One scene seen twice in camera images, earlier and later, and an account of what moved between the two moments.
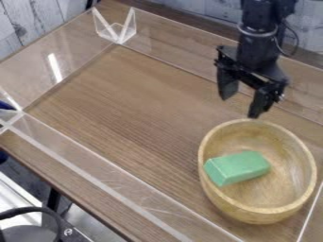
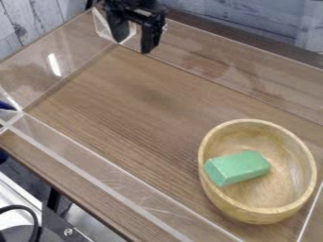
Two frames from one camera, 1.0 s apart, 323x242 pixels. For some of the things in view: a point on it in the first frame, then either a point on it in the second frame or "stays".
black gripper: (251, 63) -> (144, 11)
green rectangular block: (227, 169) stays
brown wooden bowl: (269, 198) stays
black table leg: (54, 200) stays
